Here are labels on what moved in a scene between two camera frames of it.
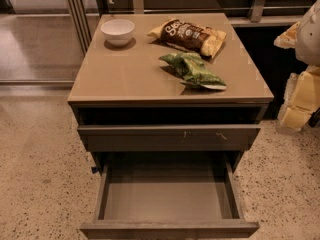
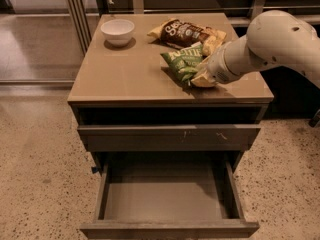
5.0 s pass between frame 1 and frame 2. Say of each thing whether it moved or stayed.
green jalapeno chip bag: moved
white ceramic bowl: stayed
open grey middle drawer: stayed
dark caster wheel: stayed
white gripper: moved
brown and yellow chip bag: stayed
